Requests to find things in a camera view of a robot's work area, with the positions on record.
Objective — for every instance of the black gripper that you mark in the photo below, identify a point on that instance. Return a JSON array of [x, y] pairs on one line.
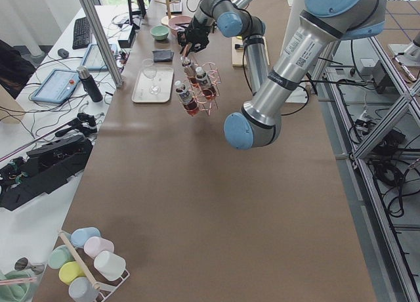
[[197, 32]]

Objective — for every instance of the copper wire bottle basket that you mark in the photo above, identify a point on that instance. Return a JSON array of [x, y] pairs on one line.
[[205, 105]]

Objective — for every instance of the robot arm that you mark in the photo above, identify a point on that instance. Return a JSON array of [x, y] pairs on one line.
[[321, 22], [232, 20]]

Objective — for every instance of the tea bottle upper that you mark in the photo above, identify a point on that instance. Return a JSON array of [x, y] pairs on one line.
[[190, 70]]

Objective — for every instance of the tea bottle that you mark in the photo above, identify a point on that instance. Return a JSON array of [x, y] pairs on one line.
[[205, 84], [190, 70], [186, 98]]

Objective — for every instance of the tea bottle lower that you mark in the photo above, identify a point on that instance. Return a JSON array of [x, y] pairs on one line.
[[186, 98]]

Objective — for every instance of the pink bowl with ice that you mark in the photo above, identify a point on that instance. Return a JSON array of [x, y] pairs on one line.
[[179, 22]]

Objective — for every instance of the wooden cup tree stand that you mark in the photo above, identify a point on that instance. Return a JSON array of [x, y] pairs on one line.
[[173, 8]]

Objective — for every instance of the mint green bowl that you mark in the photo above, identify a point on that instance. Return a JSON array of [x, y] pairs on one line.
[[159, 32]]

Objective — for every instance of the grey folded cloth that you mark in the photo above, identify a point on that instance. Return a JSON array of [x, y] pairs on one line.
[[163, 55]]

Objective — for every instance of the bamboo cutting board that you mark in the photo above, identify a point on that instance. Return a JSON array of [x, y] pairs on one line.
[[238, 59]]

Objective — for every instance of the clear wine glass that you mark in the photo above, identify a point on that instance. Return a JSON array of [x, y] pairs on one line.
[[149, 69]]

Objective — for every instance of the cream rabbit tray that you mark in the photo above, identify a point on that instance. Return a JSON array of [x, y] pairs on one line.
[[163, 79]]

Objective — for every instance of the blue teach pendant far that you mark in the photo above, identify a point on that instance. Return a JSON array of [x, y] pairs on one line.
[[93, 59]]

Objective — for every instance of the blue teach pendant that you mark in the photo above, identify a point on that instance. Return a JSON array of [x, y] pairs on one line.
[[93, 59], [57, 88]]

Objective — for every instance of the black keyboard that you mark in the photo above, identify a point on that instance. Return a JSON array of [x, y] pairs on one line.
[[81, 33]]

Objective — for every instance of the black thermos bottle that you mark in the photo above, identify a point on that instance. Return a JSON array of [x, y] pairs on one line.
[[89, 84]]

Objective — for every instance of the blue teach pendant near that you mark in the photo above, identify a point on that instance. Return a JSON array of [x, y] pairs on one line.
[[57, 88]]

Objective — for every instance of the black electronics chassis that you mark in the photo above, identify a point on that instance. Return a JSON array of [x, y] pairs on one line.
[[43, 171]]

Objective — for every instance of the blue cup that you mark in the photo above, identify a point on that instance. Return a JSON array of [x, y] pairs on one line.
[[81, 235]]

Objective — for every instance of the pink cup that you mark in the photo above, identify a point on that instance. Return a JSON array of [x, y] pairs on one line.
[[95, 244]]

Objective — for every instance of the white cup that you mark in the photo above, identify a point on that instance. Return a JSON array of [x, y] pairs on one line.
[[110, 265]]

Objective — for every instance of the green cup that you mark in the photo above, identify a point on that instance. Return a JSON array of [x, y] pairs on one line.
[[59, 257]]

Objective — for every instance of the yellow cup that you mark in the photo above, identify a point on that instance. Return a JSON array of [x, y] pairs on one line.
[[69, 272]]

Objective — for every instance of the white cup rack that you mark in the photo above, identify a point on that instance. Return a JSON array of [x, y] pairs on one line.
[[105, 287]]

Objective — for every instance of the grey cup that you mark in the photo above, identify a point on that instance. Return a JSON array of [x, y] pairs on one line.
[[81, 290]]

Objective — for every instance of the steel jigger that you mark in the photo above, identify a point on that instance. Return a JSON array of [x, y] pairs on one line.
[[23, 263]]

